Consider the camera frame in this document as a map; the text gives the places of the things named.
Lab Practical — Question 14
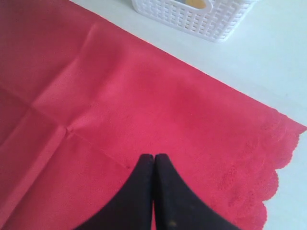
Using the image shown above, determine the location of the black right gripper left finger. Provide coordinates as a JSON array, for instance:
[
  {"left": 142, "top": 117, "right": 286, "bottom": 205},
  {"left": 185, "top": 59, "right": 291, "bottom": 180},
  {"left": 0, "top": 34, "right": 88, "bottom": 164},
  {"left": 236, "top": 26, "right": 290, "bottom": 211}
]
[{"left": 76, "top": 154, "right": 154, "bottom": 230}]

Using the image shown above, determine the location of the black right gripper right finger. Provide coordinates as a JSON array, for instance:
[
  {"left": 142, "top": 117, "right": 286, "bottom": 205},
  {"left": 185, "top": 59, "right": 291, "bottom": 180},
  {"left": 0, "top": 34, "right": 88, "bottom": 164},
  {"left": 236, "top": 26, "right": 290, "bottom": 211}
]
[{"left": 153, "top": 154, "right": 238, "bottom": 230}]

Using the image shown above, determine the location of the red table cloth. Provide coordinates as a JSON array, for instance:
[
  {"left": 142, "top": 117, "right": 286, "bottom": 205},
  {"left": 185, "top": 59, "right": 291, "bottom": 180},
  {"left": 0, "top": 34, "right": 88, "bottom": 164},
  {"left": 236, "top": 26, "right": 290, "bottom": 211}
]
[{"left": 0, "top": 0, "right": 306, "bottom": 230}]

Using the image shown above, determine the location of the yellow cheese wedge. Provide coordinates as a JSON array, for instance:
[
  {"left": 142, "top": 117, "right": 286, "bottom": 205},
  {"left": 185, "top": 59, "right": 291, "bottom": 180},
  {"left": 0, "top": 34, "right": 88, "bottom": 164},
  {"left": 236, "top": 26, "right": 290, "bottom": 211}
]
[{"left": 185, "top": 0, "right": 207, "bottom": 9}]

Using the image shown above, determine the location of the white perforated plastic basket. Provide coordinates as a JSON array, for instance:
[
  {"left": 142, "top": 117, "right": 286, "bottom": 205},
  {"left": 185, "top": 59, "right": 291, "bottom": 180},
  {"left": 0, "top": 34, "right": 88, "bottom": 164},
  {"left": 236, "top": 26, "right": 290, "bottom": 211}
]
[{"left": 132, "top": 0, "right": 257, "bottom": 43}]

